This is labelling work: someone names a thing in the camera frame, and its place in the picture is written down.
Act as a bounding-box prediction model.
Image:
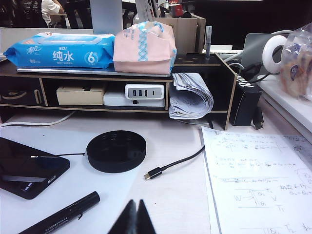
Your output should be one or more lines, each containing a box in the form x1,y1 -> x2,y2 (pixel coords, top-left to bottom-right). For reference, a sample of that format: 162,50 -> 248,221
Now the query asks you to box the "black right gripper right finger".
137,198 -> 156,234

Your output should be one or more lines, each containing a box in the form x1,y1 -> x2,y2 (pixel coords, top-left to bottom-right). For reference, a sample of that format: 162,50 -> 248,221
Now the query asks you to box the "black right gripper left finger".
107,199 -> 138,234

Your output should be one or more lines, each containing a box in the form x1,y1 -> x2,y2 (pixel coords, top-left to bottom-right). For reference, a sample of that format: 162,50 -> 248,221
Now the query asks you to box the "black ribbed cap marker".
18,191 -> 101,234

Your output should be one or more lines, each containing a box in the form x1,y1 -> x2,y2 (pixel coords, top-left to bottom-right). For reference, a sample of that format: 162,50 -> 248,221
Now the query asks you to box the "black round disc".
86,130 -> 147,174

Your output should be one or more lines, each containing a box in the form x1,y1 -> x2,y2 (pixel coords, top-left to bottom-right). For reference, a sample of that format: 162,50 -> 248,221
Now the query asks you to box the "blank white paper sheet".
0,126 -> 144,234

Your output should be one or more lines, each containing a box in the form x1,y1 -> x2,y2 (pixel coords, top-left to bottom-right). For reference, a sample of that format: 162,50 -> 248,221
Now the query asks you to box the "black flat glossy device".
0,136 -> 71,200

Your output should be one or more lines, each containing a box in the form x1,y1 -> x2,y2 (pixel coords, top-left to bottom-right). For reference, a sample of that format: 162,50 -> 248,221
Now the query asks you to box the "white flat box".
103,91 -> 166,107

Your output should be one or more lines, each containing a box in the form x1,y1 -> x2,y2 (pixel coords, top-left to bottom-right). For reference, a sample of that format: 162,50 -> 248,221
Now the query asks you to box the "handwritten paper sheet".
201,126 -> 312,234

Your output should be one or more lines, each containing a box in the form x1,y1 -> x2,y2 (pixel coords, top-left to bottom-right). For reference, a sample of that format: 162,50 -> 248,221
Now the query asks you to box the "white multiport charger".
124,84 -> 165,100

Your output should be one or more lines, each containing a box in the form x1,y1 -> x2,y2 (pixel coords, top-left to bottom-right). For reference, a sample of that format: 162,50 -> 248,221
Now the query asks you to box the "folded paper stack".
169,72 -> 215,120

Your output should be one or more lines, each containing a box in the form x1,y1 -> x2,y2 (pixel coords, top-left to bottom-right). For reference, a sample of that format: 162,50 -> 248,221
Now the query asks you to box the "beige cardboard box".
56,85 -> 108,106

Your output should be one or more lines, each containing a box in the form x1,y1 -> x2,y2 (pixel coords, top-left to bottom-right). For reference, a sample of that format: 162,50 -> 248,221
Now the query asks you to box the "black box white lettering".
229,73 -> 264,127

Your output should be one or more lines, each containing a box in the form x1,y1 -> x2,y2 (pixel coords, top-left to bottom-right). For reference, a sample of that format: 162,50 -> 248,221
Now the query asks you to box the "pink tissue pack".
113,21 -> 177,75

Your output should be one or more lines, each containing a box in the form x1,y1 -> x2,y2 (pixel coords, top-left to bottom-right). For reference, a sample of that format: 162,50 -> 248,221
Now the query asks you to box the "black wooden desk organizer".
0,52 -> 238,131

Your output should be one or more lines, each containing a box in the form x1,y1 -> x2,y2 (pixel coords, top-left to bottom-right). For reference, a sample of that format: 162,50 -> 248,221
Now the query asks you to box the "blue wet wipes pack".
3,33 -> 117,69

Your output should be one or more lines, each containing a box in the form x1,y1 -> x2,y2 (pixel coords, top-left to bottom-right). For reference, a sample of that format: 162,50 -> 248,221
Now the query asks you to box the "grey pen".
204,25 -> 213,60

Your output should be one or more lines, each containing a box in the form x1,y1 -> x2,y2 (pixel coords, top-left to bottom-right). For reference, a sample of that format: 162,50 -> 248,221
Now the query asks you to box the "light wooden box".
151,13 -> 207,56

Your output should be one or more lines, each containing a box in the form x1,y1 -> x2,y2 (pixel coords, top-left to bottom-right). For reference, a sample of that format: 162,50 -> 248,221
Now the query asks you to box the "silver metal stand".
242,33 -> 271,74

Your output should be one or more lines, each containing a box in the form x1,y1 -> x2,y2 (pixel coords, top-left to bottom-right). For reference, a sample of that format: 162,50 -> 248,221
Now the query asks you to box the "pale grey upright panel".
90,0 -> 122,35

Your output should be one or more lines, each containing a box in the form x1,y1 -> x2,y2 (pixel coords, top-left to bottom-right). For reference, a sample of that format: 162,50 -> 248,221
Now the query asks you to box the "clear snack bag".
279,23 -> 312,99

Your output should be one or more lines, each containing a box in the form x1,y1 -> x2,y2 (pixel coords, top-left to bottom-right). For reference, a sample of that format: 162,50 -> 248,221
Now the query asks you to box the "person in white shirt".
41,0 -> 65,27

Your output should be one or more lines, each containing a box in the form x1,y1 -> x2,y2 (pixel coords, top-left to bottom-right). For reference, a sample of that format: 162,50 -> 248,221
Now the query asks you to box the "black USB-C cable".
143,145 -> 205,180

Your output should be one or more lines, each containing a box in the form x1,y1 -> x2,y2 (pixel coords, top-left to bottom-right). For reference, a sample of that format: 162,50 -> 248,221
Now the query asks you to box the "white charging cable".
0,111 -> 76,127

